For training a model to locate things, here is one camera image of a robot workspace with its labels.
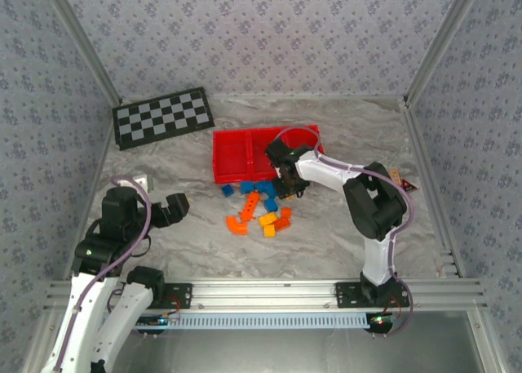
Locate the large yellow lego brick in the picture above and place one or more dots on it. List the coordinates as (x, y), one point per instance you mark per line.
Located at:
(267, 218)

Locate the long orange lego beam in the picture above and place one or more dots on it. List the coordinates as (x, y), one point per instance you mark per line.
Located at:
(249, 205)

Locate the red three-compartment tray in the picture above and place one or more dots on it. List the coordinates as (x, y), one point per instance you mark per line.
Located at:
(232, 156)

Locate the small blue lego brick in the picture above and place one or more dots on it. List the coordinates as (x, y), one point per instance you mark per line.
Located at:
(227, 190)

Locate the curved orange lego piece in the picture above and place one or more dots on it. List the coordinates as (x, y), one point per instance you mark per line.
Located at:
(237, 225)

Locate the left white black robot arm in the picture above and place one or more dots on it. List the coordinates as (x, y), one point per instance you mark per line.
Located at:
(81, 307)

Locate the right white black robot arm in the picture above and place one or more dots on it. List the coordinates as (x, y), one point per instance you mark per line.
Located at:
(326, 173)

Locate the small white grey box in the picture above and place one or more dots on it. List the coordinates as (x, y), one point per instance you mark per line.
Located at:
(140, 181)

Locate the black grey checkerboard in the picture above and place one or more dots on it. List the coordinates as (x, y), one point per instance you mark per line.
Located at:
(163, 118)

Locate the small brown card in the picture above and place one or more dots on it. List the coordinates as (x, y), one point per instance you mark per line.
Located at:
(395, 176)

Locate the red triangle sticker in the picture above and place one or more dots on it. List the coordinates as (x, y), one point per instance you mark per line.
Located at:
(408, 186)

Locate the aluminium side rail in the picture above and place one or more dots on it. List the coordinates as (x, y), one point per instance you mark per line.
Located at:
(418, 144)
(94, 185)

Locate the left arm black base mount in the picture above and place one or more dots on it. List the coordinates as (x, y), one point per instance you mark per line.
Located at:
(181, 295)

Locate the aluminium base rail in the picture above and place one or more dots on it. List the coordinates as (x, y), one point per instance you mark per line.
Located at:
(265, 293)

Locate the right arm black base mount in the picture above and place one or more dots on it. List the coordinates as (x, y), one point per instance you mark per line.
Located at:
(346, 295)

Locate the aluminium corner post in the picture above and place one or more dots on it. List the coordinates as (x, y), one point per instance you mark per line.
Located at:
(444, 42)
(82, 42)

